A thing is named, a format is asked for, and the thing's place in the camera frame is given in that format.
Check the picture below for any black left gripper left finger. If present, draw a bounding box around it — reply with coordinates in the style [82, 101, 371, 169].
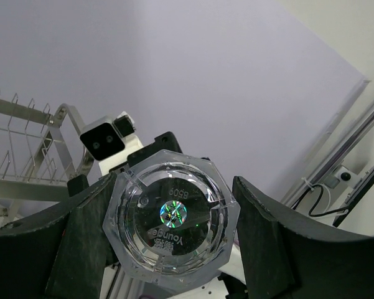
[0, 174, 116, 298]

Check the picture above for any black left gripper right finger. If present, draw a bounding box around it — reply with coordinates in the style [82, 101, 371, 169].
[232, 176, 374, 298]

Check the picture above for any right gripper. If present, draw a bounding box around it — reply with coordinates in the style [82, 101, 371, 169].
[67, 131, 187, 200]

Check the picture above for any clear plastic glass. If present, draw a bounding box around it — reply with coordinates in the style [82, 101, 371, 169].
[103, 149, 240, 292]

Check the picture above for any stainless steel dish rack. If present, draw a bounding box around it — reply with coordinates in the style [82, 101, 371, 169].
[0, 90, 94, 228]

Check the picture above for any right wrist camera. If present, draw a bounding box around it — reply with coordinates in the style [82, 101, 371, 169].
[80, 112, 143, 176]

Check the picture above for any aluminium frame with black cable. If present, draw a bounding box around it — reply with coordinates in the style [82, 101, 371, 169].
[282, 101, 374, 227]

